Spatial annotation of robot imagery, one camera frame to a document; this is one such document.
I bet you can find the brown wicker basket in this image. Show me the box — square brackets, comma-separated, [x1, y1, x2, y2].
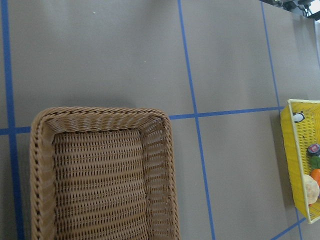
[29, 106, 181, 240]

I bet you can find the yellow plastic basket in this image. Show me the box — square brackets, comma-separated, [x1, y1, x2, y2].
[280, 99, 320, 224]

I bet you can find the toy panda figure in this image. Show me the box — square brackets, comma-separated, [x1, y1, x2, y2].
[292, 112, 305, 124]

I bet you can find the small printed can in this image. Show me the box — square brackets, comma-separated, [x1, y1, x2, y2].
[307, 143, 320, 156]

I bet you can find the orange toy carrot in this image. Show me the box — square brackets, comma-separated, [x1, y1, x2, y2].
[310, 155, 320, 184]

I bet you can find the toy croissant bread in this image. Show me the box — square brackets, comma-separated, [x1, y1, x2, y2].
[303, 174, 320, 205]

